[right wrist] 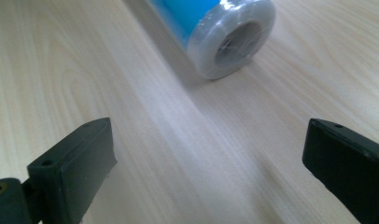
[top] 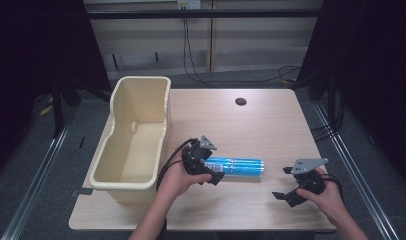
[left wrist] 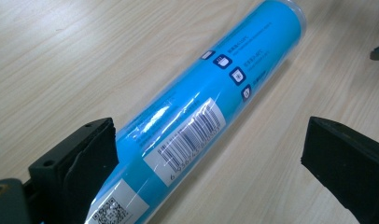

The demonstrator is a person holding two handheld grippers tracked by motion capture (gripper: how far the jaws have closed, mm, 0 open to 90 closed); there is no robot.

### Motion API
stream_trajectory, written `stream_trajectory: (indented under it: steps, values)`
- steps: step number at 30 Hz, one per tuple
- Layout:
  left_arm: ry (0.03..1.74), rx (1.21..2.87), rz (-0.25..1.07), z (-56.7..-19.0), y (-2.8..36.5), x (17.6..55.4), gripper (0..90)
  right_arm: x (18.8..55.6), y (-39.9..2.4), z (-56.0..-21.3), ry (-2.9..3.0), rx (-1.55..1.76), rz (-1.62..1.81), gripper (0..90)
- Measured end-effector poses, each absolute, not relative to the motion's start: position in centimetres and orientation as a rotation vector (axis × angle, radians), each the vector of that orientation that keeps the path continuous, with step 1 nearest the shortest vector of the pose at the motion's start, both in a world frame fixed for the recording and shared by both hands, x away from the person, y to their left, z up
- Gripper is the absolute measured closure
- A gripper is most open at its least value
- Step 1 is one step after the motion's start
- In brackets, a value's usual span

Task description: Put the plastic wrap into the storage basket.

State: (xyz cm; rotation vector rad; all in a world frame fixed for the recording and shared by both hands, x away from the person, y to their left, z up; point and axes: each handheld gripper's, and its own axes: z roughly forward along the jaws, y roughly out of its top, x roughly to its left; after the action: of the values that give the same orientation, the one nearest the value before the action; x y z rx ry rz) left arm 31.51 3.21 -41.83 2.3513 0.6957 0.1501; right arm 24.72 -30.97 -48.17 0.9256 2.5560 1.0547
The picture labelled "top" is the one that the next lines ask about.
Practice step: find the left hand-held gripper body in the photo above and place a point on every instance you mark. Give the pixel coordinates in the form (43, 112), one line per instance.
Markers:
(198, 154)

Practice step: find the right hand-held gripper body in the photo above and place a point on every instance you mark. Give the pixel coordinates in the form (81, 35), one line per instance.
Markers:
(308, 178)

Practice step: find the blue cylindrical packet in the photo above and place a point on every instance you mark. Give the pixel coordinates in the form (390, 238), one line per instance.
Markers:
(237, 166)

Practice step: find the person's right hand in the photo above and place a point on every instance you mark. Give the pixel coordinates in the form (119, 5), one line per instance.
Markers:
(327, 198)

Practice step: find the person's left hand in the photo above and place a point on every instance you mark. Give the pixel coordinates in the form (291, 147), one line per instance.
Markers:
(177, 180)

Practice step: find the cream plastic bin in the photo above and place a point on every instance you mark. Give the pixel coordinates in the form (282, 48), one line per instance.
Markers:
(137, 146)

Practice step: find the black horizontal bar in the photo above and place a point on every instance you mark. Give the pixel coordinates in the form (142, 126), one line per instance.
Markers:
(204, 13)

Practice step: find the black metal stand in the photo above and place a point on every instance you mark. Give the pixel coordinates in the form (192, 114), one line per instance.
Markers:
(59, 100)

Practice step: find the aluminium floor rail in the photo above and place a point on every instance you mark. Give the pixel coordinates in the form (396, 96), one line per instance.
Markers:
(354, 173)
(34, 186)

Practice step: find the white wall socket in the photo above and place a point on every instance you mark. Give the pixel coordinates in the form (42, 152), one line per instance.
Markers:
(189, 4)

